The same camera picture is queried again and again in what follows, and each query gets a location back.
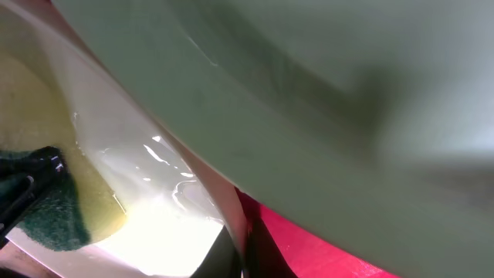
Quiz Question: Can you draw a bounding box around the red plastic tray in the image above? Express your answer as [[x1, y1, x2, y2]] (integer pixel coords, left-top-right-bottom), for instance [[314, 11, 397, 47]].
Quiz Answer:
[[236, 191, 396, 278]]

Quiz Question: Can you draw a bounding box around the green yellow sponge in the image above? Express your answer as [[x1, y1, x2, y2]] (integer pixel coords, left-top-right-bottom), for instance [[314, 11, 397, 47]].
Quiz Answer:
[[1, 53, 127, 251]]

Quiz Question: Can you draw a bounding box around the white plate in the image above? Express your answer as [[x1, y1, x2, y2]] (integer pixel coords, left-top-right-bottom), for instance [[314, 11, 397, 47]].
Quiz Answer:
[[1, 1, 245, 277]]

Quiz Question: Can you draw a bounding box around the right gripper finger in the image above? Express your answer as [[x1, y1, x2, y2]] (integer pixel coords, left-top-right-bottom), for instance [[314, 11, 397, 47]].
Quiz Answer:
[[191, 225, 297, 278]]

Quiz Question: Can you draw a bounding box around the light green plate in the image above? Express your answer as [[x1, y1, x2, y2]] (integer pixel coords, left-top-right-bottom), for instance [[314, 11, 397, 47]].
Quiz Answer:
[[56, 0, 493, 277]]

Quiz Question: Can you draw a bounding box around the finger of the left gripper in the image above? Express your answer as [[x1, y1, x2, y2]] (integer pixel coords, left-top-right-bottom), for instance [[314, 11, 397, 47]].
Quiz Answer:
[[1, 146, 68, 246]]

